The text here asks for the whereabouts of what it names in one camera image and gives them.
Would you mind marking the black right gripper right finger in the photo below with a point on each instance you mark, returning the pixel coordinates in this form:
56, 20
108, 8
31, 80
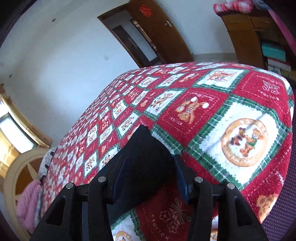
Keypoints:
236, 219

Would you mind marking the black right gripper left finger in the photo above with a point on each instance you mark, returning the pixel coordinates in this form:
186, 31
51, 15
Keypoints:
63, 219

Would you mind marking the black pants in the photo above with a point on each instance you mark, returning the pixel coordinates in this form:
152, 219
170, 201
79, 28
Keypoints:
148, 167

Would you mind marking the pink folded quilt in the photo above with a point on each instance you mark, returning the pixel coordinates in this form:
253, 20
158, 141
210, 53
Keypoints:
27, 205

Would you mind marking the white patterned pillow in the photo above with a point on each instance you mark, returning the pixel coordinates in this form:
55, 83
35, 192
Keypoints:
46, 161

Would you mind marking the cream wooden headboard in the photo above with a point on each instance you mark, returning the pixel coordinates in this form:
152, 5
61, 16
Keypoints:
20, 173

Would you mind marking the yellow patterned curtain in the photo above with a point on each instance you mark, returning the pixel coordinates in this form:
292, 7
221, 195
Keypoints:
31, 130

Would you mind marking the red patchwork bear bedspread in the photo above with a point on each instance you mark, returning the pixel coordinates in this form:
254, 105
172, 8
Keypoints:
229, 123

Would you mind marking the teal box on shelf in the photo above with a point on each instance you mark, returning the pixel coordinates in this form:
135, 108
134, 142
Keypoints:
273, 51

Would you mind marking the brown wooden cabinet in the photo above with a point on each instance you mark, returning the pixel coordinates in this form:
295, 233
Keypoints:
249, 32

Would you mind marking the brown wooden door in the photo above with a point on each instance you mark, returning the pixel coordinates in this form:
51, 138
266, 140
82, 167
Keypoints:
168, 41

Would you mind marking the red plaid folded blanket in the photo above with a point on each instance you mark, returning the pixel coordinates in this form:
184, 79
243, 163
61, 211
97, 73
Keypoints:
240, 6

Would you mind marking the red double happiness sticker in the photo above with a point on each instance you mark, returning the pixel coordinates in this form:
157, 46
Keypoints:
145, 10

